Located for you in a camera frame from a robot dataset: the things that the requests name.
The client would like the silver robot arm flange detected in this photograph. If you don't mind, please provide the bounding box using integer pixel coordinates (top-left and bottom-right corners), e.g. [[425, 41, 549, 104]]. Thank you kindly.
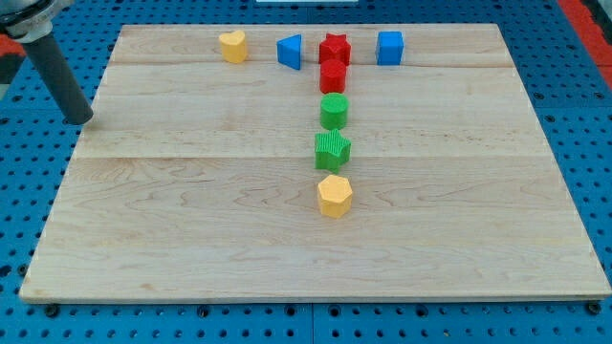
[[1, 0, 75, 43]]

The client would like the grey cylindrical robot arm stick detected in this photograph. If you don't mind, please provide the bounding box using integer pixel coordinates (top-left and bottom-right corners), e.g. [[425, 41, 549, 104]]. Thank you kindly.
[[22, 33, 94, 125]]

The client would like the light wooden board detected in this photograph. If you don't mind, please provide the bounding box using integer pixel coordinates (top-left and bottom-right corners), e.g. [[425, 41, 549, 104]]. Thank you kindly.
[[20, 24, 611, 304]]

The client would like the green star block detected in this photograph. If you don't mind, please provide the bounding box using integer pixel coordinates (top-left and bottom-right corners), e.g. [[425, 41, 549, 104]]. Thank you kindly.
[[315, 129, 352, 174]]

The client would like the yellow hexagon block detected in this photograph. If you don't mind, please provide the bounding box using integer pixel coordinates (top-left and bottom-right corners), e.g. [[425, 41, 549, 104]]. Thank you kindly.
[[317, 175, 353, 219]]

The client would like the green cylinder block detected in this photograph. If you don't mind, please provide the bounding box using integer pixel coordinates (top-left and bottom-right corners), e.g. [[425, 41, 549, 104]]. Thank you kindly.
[[319, 93, 349, 130]]

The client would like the red cylinder block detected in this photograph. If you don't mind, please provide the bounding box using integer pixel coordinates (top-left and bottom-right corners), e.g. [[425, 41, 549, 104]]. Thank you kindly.
[[319, 59, 347, 94]]

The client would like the blue triangle block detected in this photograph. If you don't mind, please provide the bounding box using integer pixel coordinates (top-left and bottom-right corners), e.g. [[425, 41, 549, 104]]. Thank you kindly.
[[276, 34, 302, 71]]

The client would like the red star block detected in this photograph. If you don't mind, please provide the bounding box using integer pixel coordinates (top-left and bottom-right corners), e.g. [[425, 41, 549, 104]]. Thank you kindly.
[[318, 32, 352, 66]]

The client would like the yellow heart block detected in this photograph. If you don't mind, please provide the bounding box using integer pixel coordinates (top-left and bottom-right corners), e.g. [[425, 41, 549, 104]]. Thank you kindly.
[[218, 30, 248, 64]]

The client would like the blue cube block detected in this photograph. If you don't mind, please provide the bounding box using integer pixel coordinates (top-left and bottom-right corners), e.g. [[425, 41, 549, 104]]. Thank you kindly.
[[376, 32, 404, 66]]

